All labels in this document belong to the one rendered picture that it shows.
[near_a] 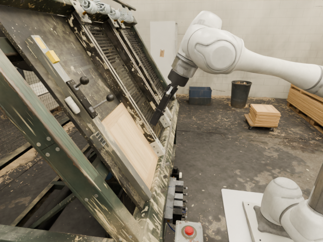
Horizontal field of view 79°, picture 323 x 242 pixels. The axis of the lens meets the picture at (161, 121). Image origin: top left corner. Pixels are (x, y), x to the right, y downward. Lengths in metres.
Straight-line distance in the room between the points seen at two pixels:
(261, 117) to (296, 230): 3.29
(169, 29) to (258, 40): 2.70
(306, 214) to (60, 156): 0.98
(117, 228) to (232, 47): 0.80
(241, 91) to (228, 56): 4.91
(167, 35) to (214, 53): 4.43
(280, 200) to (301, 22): 6.00
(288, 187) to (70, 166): 0.98
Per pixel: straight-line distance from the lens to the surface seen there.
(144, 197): 1.14
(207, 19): 0.69
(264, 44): 6.53
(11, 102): 0.82
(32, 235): 1.32
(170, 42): 4.91
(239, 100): 5.49
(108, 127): 1.08
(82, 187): 0.85
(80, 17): 1.36
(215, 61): 0.51
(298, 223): 1.08
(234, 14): 6.37
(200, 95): 5.43
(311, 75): 0.92
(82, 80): 0.88
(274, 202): 1.18
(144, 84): 1.83
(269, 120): 4.30
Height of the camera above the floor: 1.71
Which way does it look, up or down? 23 degrees down
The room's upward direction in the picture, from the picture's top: straight up
